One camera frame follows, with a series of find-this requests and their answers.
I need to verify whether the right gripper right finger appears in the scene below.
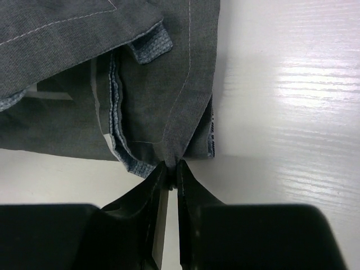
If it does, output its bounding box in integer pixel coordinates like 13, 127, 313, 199
175, 159, 359, 269

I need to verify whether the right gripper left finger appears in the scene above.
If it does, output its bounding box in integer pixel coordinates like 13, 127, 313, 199
1, 163, 168, 269

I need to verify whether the grey striped cloth napkin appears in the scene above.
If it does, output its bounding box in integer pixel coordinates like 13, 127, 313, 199
1, 1, 220, 177

